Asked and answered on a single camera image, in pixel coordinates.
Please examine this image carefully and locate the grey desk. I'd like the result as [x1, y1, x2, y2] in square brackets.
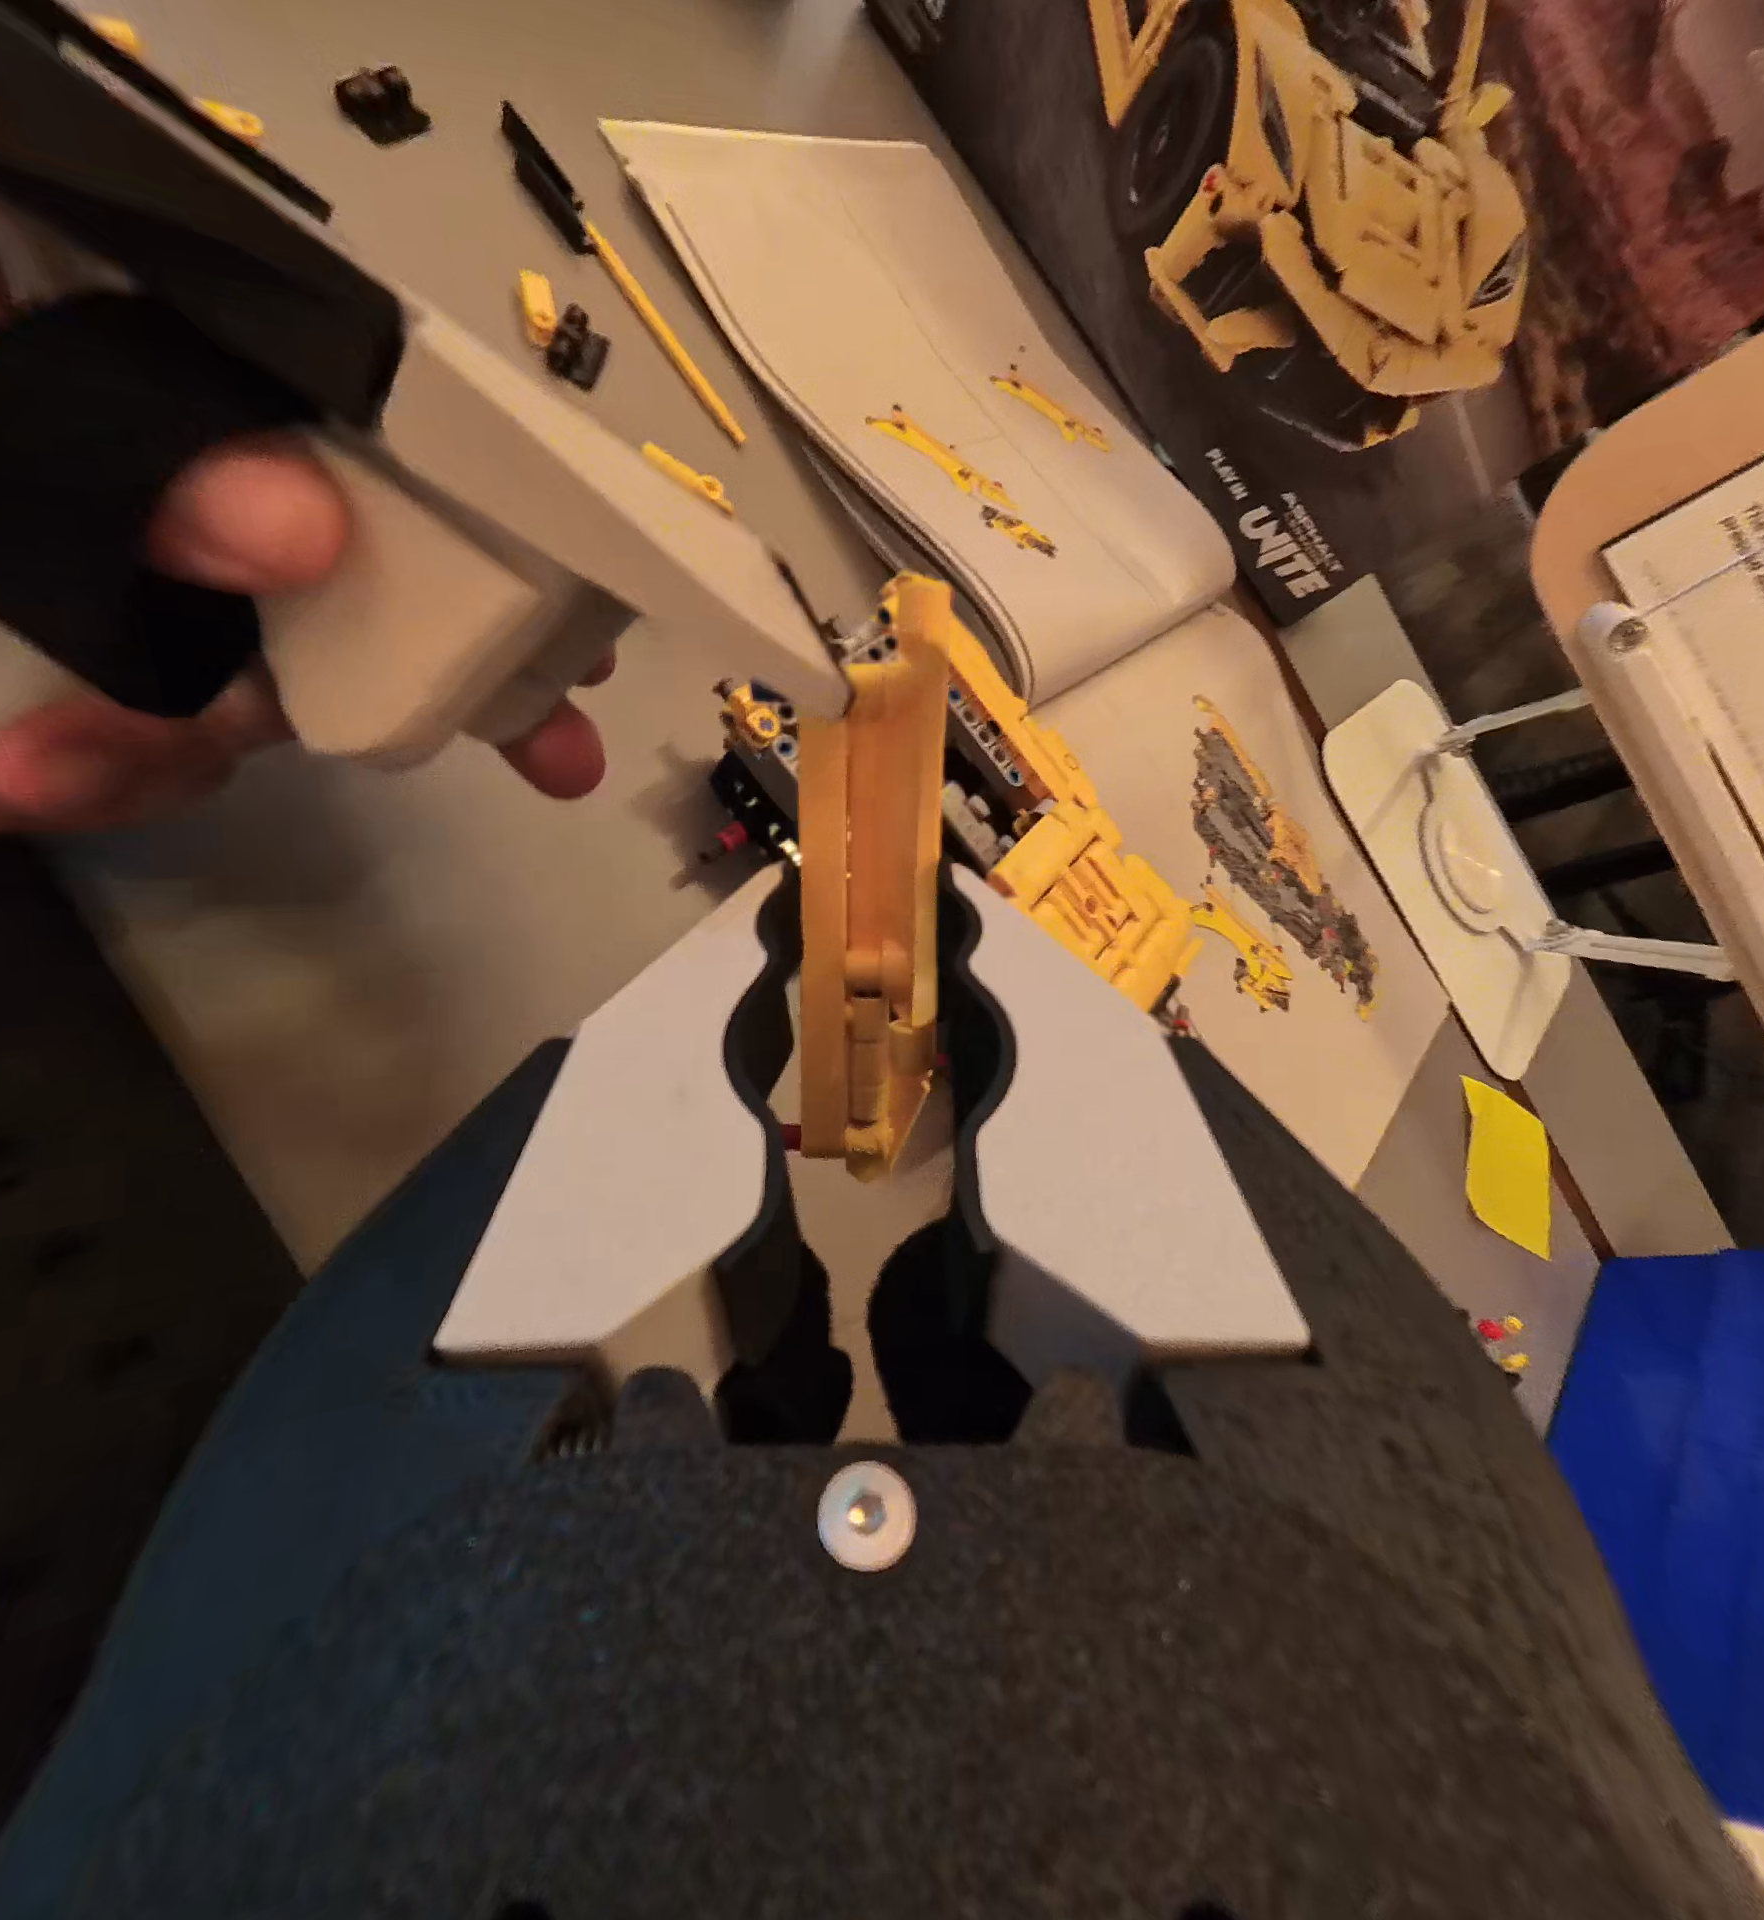
[41, 0, 1746, 1480]

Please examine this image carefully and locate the wooden board document stand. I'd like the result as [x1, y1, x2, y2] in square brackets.
[1321, 287, 1764, 1137]

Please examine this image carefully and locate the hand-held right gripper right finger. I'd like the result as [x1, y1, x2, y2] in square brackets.
[869, 864, 1315, 1448]

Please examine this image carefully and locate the toy car set box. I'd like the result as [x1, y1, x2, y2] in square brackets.
[864, 0, 1764, 628]

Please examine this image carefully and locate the printed instruction sheet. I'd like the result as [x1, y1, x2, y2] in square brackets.
[1603, 418, 1764, 843]

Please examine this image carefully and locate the blue storage bin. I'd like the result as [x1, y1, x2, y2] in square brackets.
[1545, 1242, 1764, 1845]

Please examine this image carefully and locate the open instruction booklet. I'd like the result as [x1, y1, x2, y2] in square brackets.
[597, 118, 1458, 1190]

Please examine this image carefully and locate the small black connector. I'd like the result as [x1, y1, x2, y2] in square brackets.
[335, 63, 433, 148]

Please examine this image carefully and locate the person's left hand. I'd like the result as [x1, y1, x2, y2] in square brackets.
[0, 215, 616, 838]

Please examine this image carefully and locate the yellow toy car model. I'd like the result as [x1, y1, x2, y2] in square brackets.
[700, 576, 1206, 1035]

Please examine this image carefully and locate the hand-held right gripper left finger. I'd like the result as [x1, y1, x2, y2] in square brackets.
[430, 864, 861, 1448]

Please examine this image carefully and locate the black-tipped yellow tool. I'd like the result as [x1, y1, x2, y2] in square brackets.
[497, 101, 751, 450]

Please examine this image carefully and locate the yellow beam assembly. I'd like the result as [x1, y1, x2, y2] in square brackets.
[794, 573, 961, 1183]

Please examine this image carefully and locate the yellow black connector piece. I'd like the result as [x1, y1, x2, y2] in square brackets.
[516, 269, 614, 396]

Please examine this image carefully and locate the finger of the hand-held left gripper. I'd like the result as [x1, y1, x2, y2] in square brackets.
[382, 298, 855, 724]

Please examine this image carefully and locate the yellow paper sheet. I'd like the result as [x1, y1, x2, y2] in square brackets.
[1460, 1072, 1553, 1260]

